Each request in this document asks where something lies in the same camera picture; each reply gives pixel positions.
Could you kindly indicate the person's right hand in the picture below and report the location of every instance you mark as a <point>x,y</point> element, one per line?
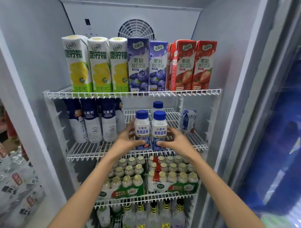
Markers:
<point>180,144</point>

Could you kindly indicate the person's left hand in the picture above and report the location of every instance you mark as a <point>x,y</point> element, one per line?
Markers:
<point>124,144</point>

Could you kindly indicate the glass fridge door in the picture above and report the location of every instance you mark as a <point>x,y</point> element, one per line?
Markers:
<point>254,105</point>

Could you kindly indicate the white display refrigerator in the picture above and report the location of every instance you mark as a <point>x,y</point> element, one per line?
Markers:
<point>223,58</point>

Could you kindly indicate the person's left forearm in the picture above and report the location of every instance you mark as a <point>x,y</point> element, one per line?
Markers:
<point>82,199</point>

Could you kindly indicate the person's right forearm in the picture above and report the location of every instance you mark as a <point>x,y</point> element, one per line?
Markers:
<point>223,199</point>

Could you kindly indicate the small blue carton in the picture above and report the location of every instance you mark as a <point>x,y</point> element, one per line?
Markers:
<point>188,119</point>

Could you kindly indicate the pack of small white bottles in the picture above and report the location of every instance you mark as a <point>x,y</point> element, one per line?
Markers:
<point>122,180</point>
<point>172,177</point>

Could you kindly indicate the row of striped cap bottles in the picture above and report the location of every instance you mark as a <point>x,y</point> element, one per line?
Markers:
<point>152,213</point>

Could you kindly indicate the green label clear bottles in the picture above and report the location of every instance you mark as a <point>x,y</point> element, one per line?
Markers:
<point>103,216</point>

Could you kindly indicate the strawberry print drink carton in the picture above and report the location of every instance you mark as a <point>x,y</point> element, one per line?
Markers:
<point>169,68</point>
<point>184,65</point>
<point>204,65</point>

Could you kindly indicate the blueberry print drink carton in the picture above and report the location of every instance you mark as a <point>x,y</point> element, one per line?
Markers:
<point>138,65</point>
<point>158,65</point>

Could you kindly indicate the stack of water bottle packs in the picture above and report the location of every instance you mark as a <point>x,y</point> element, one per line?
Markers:
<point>16,183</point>

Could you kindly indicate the white round fan grille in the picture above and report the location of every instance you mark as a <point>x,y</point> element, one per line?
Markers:
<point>136,28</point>

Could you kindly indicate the black thermostat display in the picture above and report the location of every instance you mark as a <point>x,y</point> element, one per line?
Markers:
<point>87,23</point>

